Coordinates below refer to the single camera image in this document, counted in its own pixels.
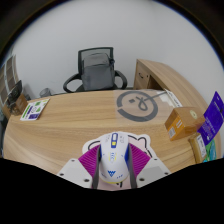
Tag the white printed sticker sheet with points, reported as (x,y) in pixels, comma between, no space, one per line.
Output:
(34,109)

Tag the large brown cardboard box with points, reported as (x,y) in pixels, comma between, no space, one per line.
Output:
(18,106)

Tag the white and blue computer mouse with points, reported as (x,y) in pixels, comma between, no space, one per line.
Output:
(114,156)

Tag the small green box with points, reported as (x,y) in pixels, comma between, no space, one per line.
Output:
(211,155)

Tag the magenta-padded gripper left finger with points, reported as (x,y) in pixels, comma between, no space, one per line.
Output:
(88,160)

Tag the orange-brown cardboard box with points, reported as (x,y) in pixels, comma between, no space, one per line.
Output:
(181,123)

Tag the wooden side desk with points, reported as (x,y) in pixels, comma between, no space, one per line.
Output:
(160,75)

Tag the grey backpack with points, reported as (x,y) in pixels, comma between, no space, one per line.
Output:
(97,73)

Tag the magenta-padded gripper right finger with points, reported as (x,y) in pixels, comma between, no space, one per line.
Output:
(139,160)

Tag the small tan box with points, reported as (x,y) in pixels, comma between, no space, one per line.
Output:
(198,148)

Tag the purple card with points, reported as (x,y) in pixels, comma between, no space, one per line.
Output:
(213,120)

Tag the clear sheet with grey circle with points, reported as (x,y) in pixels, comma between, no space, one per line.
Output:
(136,105)

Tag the black mesh office chair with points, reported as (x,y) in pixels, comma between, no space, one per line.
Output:
(71,80)

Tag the black cardboard box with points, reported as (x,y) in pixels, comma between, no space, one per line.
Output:
(14,93)

